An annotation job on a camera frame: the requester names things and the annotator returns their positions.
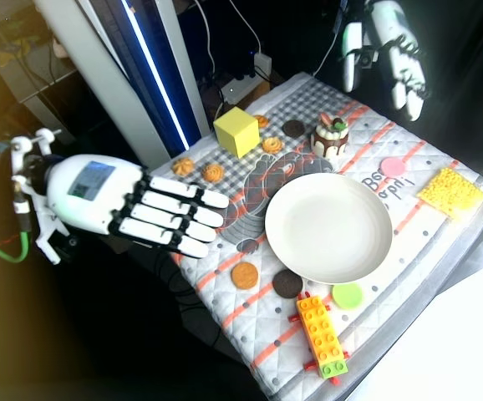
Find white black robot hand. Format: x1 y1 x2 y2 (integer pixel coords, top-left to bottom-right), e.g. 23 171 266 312
339 0 430 123
43 153 231 260

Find toy chocolate drip cake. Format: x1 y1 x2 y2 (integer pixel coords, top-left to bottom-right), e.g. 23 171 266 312
311 112 350 160

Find white round plate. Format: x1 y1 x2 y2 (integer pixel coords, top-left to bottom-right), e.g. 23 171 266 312
264 172 394 285

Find pink round disc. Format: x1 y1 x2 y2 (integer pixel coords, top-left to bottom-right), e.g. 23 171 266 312
380 156 406 177

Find white column with blue strip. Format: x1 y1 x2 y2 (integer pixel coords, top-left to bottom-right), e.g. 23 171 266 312
34 0 209 168

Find dark chocolate round cookie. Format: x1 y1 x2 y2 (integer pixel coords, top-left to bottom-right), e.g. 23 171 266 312
282 119 306 137
272 269 304 299

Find yellow bumpy square sponge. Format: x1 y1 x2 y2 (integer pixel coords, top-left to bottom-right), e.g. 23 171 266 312
416 166 483 219

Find white power adapter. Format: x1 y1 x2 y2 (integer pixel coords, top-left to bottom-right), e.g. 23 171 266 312
252 52 272 79

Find yellow cube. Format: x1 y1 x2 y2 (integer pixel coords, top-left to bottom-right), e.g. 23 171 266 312
213 106 261 159

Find white flat box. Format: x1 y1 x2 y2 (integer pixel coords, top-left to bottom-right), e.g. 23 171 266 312
220 79 267 104

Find tan round biscuit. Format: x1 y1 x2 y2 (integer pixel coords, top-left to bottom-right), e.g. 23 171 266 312
231 262 260 289

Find grey quilt with bear print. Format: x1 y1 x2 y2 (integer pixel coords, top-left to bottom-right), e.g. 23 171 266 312
147 71 483 396

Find green round disc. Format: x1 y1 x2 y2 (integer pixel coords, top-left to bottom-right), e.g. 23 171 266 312
332 282 364 311

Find orange yellow green block toy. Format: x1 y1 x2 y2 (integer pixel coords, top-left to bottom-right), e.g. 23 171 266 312
289 294 350 380

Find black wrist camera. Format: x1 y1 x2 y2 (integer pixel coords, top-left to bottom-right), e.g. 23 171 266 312
358 48 379 69

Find green cable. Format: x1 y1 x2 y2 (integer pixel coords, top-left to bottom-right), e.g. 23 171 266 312
0 227 33 264

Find white cable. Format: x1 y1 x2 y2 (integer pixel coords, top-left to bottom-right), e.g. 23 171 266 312
227 0 266 58
310 16 343 79
193 0 218 84

